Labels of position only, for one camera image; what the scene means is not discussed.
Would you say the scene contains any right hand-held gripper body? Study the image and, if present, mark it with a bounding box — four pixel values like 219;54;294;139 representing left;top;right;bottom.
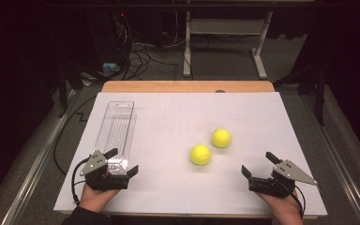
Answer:
247;159;319;199

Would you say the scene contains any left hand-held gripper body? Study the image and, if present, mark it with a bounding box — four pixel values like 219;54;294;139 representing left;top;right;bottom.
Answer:
80;149;129;192

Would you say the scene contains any clear plastic container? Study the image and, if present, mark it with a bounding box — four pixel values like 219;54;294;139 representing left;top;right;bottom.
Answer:
93;100;138;175

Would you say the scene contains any yellow tennis ball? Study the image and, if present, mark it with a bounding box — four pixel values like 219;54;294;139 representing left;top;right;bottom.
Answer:
189;143;213;166
211;127;233;149

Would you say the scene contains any person's left hand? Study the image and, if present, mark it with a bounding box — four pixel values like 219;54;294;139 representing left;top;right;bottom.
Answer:
78;182;121;214

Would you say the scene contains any person's right hand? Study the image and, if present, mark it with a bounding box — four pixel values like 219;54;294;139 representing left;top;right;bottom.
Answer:
256;190;304;225

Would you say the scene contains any white board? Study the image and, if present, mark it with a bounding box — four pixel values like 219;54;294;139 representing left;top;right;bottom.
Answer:
53;91;328;218

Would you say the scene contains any black stand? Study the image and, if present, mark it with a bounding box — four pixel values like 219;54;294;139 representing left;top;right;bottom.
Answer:
57;60;87;119
273;62;327;127

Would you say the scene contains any blue object on floor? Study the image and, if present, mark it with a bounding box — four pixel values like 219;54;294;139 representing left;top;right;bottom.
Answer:
102;62;121;72

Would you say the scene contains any wooden table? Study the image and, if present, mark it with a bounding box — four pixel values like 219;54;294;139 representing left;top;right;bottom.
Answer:
60;80;318;220

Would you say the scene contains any dark computer tower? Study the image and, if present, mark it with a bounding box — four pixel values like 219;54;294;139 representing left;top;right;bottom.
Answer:
85;11;130;65

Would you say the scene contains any left hand-held gripper black cable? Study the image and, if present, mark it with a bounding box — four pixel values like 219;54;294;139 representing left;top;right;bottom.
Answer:
70;157;90;205

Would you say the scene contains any hand-held gripper black cable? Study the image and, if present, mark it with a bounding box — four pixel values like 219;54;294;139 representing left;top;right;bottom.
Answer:
289;184;308;219
70;157;90;205

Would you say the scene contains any right hand-held gripper black cable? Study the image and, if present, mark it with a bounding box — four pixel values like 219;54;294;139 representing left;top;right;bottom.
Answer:
289;184;308;219

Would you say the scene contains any black floor cable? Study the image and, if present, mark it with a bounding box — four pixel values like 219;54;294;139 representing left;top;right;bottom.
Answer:
52;95;98;176

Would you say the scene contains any aluminium rail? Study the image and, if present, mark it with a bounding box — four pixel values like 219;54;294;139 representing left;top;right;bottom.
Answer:
300;93;360;225
0;88;80;225

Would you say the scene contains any bundle of floor cables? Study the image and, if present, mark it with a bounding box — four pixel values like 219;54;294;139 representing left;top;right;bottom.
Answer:
115;12;180;81

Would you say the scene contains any white metal table frame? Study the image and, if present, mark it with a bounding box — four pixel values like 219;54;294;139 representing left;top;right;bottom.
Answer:
182;10;275;80

